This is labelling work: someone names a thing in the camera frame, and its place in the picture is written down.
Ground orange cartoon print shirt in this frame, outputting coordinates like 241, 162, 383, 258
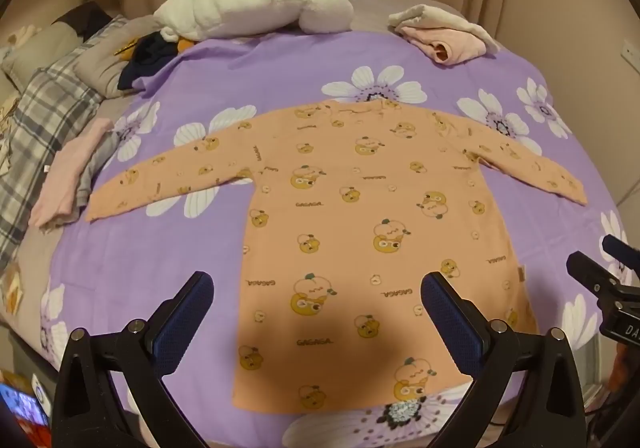
86, 98, 588, 429

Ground grey folded garment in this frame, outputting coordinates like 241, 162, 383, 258
75, 131, 123, 209

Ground purple floral bedsheet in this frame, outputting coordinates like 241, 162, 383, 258
37, 26, 636, 448

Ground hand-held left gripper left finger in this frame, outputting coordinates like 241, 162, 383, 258
52, 271, 216, 448

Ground dark navy clothes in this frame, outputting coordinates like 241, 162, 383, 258
118, 33, 181, 90

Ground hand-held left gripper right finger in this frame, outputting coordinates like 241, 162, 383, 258
420, 271, 588, 448

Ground white fluffy blanket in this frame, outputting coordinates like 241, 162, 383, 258
152, 0, 353, 42

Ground cream folded cloth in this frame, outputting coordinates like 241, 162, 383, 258
389, 4, 501, 54

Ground pale pink folded garment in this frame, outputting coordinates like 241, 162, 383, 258
31, 118, 116, 229

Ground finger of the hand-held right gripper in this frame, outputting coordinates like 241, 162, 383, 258
566, 251, 622, 300
601, 233, 640, 276

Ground grey plaid blanket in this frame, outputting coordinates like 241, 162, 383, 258
0, 13, 133, 274

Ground phone with lit screen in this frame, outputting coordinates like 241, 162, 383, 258
0, 380, 52, 431

